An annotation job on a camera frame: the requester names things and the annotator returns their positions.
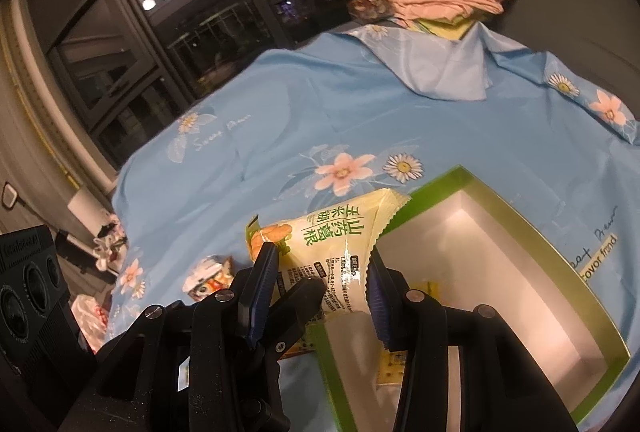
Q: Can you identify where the pale green corn snack bag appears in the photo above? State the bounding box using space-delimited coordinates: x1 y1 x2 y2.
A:
245 189 409 319

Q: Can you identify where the white red plastic bag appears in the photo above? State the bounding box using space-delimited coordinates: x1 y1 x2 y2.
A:
70 293 108 352

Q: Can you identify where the orange panda snack bag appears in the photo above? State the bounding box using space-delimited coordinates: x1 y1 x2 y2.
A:
182 256 234 302

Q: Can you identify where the green cardboard box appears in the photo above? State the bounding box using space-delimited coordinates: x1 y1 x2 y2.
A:
311 167 630 431

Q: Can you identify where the blue floral tablecloth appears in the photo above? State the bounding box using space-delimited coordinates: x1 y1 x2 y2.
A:
106 24 640 432

